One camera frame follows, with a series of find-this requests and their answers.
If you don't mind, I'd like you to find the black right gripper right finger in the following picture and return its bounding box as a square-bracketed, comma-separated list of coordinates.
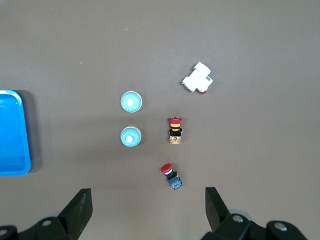
[199, 186, 310, 240]

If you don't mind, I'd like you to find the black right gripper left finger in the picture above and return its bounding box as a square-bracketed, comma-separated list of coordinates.
[0, 188, 93, 240]

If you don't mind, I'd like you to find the round blue bell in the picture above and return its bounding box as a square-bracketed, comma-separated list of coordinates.
[119, 126, 142, 148]
[120, 91, 143, 114]

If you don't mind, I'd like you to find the red mushroom button black base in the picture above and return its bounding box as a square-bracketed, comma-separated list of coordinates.
[159, 163, 184, 192]

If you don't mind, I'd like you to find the blue plastic tray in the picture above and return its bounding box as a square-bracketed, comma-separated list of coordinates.
[0, 89, 32, 177]

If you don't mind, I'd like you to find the red and orange emergency button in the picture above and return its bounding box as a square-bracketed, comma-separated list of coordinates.
[167, 115, 185, 145]

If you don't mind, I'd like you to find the white circuit breaker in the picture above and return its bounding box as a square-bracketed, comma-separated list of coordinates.
[181, 61, 214, 95]

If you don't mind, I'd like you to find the brown table mat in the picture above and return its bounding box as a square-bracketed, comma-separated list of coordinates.
[0, 0, 320, 240]

